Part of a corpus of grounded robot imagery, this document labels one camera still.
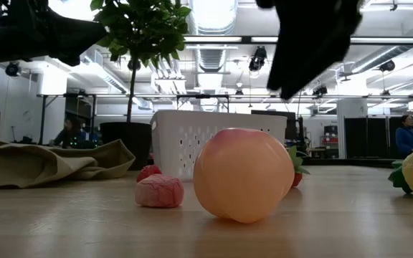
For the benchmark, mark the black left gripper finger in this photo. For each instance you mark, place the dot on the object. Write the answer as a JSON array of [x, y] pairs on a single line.
[[70, 57], [77, 34]]

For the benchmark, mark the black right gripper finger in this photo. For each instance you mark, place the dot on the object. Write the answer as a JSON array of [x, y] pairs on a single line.
[[317, 36], [277, 71]]

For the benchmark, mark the red toy strawberry green leaves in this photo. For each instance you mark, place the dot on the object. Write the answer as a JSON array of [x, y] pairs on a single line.
[[296, 161]]

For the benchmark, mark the large toy peach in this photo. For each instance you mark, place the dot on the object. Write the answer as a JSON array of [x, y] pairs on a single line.
[[242, 175]]

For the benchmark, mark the red toy raspberry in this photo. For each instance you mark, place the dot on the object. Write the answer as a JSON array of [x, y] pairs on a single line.
[[148, 171]]

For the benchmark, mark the pink wrinkled toy fruit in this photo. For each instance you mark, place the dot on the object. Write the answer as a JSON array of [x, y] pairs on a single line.
[[160, 191]]

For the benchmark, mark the person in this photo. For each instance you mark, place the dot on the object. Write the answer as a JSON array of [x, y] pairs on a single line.
[[407, 139], [68, 136]]

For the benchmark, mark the shelf with red bins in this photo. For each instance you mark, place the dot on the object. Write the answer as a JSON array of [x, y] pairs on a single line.
[[330, 141]]

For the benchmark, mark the green plant in black pot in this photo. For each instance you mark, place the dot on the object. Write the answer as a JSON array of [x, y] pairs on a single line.
[[125, 143]]

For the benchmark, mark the black partition panels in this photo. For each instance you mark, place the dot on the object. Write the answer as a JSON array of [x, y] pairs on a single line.
[[369, 138]]

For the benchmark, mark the beige cloth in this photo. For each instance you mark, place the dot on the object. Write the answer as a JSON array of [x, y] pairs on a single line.
[[31, 165]]

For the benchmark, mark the white perforated plastic basket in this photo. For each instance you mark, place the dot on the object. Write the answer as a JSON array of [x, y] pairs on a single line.
[[178, 143]]

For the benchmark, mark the black hanging ceiling camera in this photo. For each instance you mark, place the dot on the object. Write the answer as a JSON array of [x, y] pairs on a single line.
[[386, 66], [258, 59], [12, 69]]

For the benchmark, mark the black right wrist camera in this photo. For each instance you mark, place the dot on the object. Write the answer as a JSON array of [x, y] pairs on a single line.
[[266, 3]]

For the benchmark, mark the silver air duct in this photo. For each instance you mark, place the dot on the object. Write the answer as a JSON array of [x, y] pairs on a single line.
[[212, 61]]

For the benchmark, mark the black workstation frame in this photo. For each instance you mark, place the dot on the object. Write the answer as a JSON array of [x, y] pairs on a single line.
[[199, 96]]

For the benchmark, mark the black aluminium table frame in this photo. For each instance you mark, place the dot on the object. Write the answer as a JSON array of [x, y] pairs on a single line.
[[353, 162]]

